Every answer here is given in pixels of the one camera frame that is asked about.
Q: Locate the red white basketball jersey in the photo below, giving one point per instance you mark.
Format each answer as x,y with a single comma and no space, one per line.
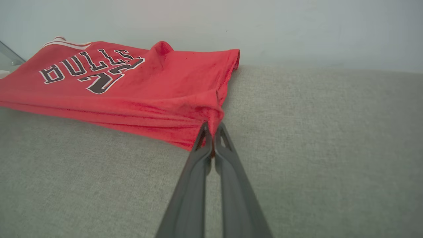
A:
142,89

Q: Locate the grey fabric sofa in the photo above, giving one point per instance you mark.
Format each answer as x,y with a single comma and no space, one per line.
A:
314,138

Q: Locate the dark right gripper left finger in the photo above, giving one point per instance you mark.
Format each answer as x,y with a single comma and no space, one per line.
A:
190,195

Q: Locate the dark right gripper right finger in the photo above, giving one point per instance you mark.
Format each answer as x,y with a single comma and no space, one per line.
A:
238,198

